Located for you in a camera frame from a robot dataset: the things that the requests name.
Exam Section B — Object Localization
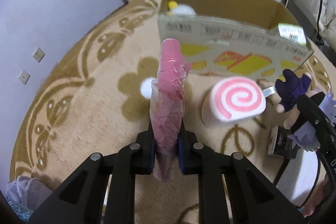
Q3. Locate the pink swirl lollipop plush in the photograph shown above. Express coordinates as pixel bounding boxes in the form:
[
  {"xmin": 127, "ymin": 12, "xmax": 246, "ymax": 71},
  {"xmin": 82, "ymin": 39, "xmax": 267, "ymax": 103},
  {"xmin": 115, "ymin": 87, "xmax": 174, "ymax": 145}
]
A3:
[{"xmin": 201, "ymin": 76, "xmax": 276, "ymax": 127}]

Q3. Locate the pink tissue pack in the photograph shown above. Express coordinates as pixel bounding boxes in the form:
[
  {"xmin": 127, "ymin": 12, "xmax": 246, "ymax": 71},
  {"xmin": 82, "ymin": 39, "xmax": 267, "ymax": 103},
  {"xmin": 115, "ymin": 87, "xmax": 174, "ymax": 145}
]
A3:
[{"xmin": 150, "ymin": 39, "xmax": 191, "ymax": 182}]

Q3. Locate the open cardboard box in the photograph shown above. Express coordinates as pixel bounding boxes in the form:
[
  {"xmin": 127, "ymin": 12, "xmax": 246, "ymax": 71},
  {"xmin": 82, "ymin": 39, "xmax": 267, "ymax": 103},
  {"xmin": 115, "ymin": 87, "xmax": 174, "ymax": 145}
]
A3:
[{"xmin": 158, "ymin": 0, "xmax": 313, "ymax": 81}]

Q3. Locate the lower wall socket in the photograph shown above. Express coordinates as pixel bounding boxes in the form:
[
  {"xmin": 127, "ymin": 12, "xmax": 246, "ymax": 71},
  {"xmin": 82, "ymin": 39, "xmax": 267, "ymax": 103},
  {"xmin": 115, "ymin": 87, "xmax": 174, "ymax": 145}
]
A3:
[{"xmin": 18, "ymin": 70, "xmax": 30, "ymax": 85}]

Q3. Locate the black book on carpet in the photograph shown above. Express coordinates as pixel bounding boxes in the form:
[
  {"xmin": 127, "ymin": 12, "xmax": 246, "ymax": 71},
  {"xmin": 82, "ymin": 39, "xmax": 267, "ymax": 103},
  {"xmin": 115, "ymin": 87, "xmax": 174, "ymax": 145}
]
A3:
[{"xmin": 267, "ymin": 126, "xmax": 299, "ymax": 160}]

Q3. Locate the beige patterned carpet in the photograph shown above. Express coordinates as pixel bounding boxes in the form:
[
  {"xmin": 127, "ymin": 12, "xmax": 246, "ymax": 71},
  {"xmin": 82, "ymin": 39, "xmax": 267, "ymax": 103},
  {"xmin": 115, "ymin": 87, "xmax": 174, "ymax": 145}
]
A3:
[{"xmin": 9, "ymin": 0, "xmax": 335, "ymax": 223}]

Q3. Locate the white fluffy chick plush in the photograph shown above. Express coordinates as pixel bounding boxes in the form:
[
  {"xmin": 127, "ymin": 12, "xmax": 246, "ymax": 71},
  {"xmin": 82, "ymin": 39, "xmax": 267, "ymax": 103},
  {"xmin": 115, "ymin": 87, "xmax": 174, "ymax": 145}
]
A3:
[{"xmin": 167, "ymin": 1, "xmax": 196, "ymax": 15}]

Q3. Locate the upper wall socket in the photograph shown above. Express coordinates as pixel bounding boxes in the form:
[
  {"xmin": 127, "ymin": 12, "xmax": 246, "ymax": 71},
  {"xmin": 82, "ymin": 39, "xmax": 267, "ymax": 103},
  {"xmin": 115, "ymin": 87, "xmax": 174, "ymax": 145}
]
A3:
[{"xmin": 32, "ymin": 47, "xmax": 45, "ymax": 63}]

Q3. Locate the wall socket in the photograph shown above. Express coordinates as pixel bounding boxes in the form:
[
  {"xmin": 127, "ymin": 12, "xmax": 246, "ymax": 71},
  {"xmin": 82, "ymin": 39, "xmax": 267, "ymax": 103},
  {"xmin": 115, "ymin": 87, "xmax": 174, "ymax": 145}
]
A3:
[
  {"xmin": 18, "ymin": 70, "xmax": 30, "ymax": 85},
  {"xmin": 32, "ymin": 47, "xmax": 45, "ymax": 63}
]

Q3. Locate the green tissue pack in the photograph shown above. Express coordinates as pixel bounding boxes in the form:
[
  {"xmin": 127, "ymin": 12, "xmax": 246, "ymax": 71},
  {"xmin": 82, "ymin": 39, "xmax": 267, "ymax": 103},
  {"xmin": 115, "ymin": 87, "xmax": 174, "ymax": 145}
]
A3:
[{"xmin": 277, "ymin": 23, "xmax": 306, "ymax": 45}]

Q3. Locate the purple anime doll plush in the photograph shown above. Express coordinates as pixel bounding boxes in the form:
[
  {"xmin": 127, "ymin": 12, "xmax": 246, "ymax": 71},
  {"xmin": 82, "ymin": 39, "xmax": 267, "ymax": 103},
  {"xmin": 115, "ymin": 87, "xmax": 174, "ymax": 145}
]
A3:
[{"xmin": 275, "ymin": 69, "xmax": 335, "ymax": 151}]

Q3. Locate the person's right hand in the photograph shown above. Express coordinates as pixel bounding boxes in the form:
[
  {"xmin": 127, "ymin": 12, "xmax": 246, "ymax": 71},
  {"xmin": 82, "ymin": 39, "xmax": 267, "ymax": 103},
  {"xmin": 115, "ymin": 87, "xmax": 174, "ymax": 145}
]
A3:
[{"xmin": 302, "ymin": 175, "xmax": 329, "ymax": 218}]

